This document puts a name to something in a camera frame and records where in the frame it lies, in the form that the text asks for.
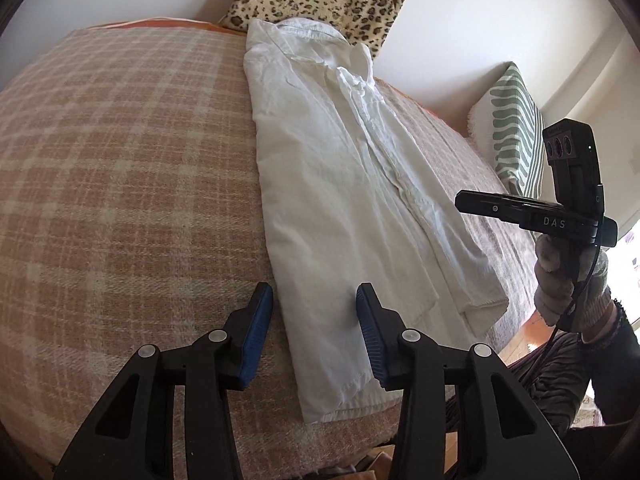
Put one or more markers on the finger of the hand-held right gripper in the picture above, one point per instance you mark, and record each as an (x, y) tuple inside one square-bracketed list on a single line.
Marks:
[(490, 206)]

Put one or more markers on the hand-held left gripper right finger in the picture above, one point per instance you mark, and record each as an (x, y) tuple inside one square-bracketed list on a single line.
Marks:
[(372, 340)]

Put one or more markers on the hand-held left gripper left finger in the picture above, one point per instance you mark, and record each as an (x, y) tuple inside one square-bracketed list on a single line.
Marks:
[(255, 340)]

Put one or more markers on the beige plaid blanket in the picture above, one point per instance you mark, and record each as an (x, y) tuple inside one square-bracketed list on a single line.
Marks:
[(125, 185)]

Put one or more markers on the person's right hand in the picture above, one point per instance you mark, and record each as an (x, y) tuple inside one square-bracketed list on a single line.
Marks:
[(550, 280)]

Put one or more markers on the person's right forearm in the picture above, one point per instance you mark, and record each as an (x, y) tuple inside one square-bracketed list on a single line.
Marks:
[(620, 360)]

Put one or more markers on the person's striped dark pants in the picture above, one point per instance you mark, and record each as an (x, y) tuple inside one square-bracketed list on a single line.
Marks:
[(545, 385)]

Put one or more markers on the orange bed sheet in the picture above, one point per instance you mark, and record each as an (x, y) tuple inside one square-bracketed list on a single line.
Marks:
[(165, 22)]

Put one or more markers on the white shirt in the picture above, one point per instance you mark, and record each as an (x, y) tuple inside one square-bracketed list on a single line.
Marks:
[(325, 185)]

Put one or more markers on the green striped white pillow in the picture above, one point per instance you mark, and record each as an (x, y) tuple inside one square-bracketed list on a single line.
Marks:
[(510, 120)]

